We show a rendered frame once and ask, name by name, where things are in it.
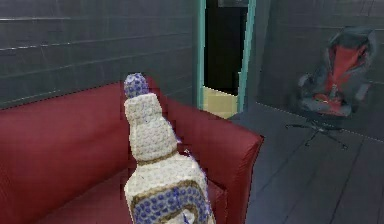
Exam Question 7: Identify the white blue crocheted bottle cover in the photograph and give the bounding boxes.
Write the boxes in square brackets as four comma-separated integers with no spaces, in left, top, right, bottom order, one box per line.
[123,72,217,224]

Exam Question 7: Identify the red armchair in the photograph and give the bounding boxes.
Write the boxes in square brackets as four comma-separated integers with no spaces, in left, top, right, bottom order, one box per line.
[0,77,265,224]

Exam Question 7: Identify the red and grey office chair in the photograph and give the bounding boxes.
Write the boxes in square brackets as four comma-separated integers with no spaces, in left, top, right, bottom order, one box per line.
[285,26,379,150]

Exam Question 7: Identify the teal door frame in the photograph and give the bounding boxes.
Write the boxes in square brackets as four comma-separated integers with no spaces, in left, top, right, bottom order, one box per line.
[195,0,258,113]

